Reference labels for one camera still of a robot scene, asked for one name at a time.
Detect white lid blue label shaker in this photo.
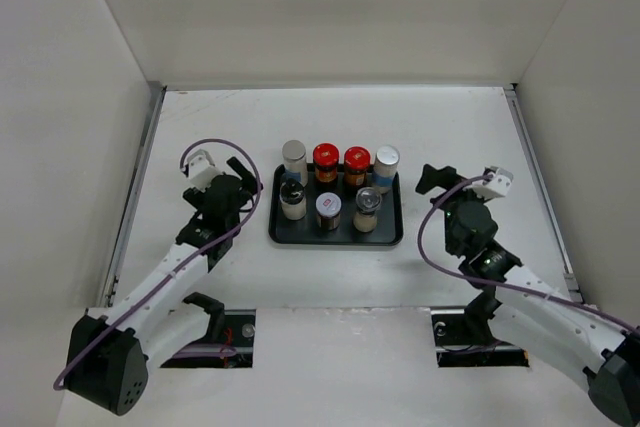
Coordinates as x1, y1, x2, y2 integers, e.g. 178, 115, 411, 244
372, 145, 400, 195

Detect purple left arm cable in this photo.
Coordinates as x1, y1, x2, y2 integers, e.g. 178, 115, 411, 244
52, 138, 264, 392

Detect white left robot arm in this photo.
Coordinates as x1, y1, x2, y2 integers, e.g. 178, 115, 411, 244
54, 152, 262, 416

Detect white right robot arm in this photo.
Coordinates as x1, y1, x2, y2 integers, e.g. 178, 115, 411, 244
416, 164, 639, 426

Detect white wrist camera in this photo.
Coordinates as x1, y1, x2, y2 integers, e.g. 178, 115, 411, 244
469, 166, 514, 202
181, 149, 221, 192

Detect black knob grinder bottle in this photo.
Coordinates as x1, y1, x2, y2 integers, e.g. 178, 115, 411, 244
279, 178, 307, 221

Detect silver lid blue label shaker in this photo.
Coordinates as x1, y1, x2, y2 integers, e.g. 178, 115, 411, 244
282, 140, 308, 187

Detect red lid sauce jar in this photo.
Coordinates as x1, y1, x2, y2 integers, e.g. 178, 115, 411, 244
313, 143, 340, 191
343, 146, 371, 191

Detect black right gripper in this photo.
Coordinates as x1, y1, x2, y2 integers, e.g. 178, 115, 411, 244
415, 163, 493, 255

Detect black plastic tray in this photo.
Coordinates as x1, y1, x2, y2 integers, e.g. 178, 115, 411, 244
268, 163, 404, 247

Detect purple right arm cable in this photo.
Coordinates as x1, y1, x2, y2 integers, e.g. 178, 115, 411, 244
417, 174, 640, 336

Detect grey lid salt grinder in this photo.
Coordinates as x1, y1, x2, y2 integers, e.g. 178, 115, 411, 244
353, 187, 382, 233

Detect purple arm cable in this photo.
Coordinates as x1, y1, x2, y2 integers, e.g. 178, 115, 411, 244
52, 138, 264, 392
417, 174, 640, 336

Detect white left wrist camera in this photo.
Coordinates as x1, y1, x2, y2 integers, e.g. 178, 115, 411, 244
181, 149, 221, 192

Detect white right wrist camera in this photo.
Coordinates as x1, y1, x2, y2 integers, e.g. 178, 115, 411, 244
469, 166, 514, 202

